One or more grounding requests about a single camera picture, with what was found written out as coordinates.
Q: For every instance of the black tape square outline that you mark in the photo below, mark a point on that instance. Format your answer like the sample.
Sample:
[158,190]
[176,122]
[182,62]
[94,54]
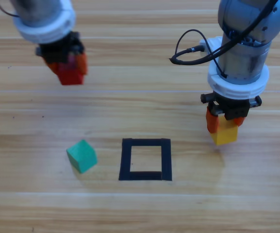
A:
[125,160]

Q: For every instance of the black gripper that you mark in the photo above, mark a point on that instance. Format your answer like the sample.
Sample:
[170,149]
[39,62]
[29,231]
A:
[237,102]
[57,51]

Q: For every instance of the green wooden cube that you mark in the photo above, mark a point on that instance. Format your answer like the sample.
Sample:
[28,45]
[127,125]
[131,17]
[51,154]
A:
[81,155]

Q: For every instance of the yellow wooden cube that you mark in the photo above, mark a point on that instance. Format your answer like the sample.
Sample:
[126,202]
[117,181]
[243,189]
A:
[225,136]

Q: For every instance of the white wrist flange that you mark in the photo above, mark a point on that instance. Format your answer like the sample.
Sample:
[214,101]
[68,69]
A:
[47,34]
[237,89]

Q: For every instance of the red wooden cube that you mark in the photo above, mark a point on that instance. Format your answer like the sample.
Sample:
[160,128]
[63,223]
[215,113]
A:
[70,76]

